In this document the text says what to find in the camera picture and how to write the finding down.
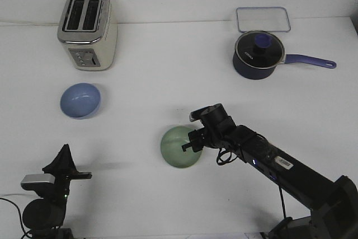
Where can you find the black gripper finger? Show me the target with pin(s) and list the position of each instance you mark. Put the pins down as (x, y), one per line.
(63, 160)
(186, 146)

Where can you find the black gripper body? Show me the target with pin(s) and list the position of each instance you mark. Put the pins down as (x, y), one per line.
(63, 177)
(212, 135)

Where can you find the green bowl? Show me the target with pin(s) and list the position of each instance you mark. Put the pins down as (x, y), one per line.
(171, 148)

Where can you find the blue bowl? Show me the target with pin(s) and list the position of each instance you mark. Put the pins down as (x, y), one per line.
(80, 101)

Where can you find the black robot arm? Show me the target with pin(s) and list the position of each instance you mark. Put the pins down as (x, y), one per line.
(45, 215)
(332, 204)

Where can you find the dark blue saucepan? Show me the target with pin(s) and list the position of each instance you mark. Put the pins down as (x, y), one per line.
(251, 72)

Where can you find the glass pot lid blue knob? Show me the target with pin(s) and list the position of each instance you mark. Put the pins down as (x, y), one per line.
(259, 49)

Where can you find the clear blue-rimmed container lid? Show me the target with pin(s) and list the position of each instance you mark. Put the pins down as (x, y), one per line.
(271, 19)

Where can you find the cream and silver toaster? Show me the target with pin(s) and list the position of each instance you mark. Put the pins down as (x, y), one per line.
(88, 32)

